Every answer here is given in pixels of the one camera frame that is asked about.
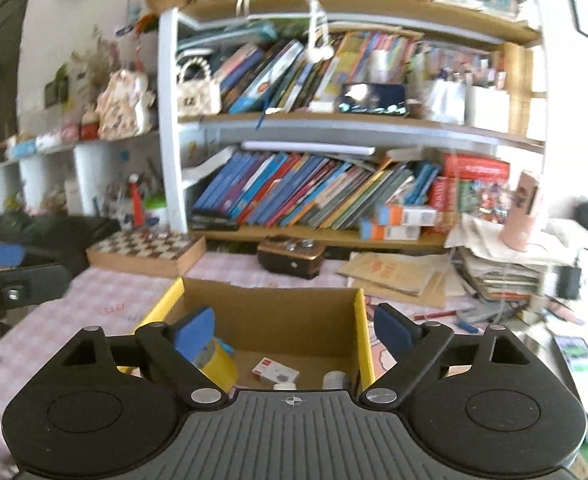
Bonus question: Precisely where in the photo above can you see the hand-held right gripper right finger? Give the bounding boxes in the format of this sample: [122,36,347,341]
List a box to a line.
[363,302,532,408]

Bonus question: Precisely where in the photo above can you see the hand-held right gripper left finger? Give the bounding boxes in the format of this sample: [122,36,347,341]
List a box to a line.
[56,307,227,409]

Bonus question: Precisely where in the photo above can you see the yellow tape roll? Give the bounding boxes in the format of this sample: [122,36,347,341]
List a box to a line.
[194,337,239,391]

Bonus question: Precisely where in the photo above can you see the yellow cardboard box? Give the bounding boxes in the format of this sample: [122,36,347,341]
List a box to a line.
[135,276,376,393]

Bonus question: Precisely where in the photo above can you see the small white cat print box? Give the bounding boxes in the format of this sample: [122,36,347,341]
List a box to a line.
[252,357,299,385]

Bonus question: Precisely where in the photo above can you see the black electronic keyboard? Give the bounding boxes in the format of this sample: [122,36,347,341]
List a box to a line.
[0,212,122,281]

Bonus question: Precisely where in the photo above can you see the brown paper envelope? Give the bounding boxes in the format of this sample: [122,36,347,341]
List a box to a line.
[336,251,457,309]

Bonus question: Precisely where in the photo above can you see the pink checkered tablecloth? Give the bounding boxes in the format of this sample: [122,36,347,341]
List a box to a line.
[0,250,474,480]

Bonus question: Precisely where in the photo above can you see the white box red label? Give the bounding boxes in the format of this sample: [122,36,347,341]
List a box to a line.
[64,180,84,213]

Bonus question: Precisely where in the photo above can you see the orange white small box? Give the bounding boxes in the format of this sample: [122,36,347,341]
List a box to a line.
[360,220,422,241]
[374,204,442,227]

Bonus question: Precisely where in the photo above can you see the wooden chessboard box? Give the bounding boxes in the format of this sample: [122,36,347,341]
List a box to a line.
[86,230,207,278]

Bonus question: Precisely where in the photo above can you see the pen holder with pens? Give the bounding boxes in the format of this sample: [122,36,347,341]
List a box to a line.
[96,185,132,221]

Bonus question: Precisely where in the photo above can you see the brown black box metal knobs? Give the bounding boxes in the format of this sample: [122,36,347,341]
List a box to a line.
[257,236,325,279]

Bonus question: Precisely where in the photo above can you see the stack of papers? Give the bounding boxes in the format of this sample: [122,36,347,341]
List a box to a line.
[446,212,554,301]

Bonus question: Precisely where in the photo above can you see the white green canister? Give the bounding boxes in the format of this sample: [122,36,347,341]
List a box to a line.
[144,195,169,228]

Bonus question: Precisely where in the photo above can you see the red tassel ornament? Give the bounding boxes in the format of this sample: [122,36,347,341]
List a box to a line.
[130,175,147,228]

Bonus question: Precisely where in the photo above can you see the red white figurine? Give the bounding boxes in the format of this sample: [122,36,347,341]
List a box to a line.
[80,107,100,140]

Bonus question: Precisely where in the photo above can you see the long row of colourful books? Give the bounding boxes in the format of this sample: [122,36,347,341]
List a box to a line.
[191,150,442,231]

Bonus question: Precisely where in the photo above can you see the pink cylinder device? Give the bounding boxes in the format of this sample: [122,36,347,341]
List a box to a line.
[498,170,547,253]

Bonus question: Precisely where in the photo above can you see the red book set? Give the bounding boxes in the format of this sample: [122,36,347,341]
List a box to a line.
[433,154,512,223]

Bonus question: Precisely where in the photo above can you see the black power adapter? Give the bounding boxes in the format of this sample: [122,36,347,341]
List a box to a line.
[554,265,583,301]

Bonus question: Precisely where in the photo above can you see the smartphone with dark case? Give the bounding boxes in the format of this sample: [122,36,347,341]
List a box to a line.
[552,335,588,416]

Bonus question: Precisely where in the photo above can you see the dried flower bunch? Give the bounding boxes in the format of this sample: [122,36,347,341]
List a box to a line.
[71,25,125,91]

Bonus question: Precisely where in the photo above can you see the white bookshelf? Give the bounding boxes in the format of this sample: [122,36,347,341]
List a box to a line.
[0,0,549,251]

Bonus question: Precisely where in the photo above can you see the smartphone with lit screen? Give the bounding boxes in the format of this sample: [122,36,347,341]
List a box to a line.
[338,82,409,117]

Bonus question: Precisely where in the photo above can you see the white pearl handbag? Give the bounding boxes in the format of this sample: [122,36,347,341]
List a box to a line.
[176,57,222,117]

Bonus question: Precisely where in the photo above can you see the short row of leaning books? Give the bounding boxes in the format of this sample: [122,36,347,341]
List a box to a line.
[219,30,425,113]

